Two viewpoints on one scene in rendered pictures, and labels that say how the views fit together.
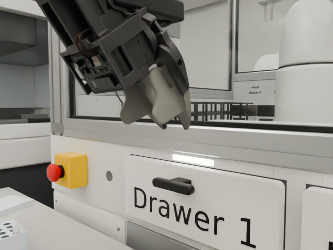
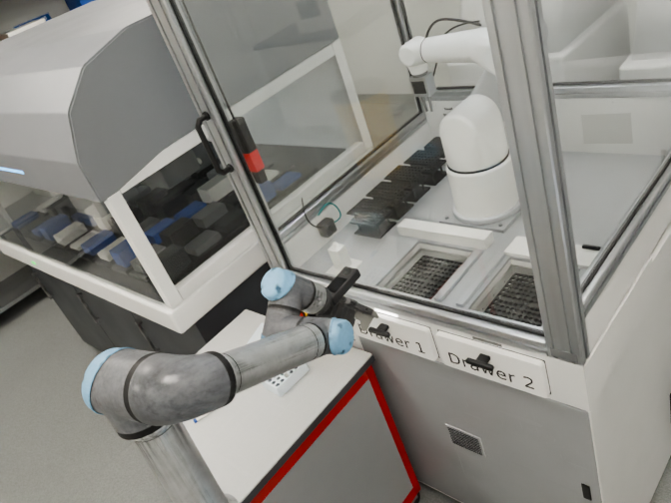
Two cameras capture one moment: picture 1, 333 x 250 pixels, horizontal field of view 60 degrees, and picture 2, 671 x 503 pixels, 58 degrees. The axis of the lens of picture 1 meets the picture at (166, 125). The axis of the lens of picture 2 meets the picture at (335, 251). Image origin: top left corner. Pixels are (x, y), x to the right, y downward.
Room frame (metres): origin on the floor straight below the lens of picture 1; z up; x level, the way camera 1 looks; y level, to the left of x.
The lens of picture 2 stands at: (-0.88, -0.21, 1.97)
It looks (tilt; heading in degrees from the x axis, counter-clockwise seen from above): 31 degrees down; 10
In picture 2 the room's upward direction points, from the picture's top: 21 degrees counter-clockwise
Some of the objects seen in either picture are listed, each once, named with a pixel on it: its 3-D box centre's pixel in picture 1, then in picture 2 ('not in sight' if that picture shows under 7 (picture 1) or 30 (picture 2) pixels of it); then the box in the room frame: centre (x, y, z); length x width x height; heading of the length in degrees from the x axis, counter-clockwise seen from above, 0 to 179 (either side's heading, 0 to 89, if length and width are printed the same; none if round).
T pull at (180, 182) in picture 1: (177, 184); (381, 329); (0.42, -0.02, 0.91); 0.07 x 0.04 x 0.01; 48
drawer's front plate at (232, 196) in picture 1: (188, 200); (389, 331); (0.44, -0.03, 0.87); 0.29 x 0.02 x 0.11; 48
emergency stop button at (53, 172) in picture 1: (55, 172); not in sight; (0.63, 0.24, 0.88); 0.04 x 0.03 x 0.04; 48
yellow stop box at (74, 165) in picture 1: (69, 169); not in sight; (0.65, 0.22, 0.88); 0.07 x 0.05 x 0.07; 48
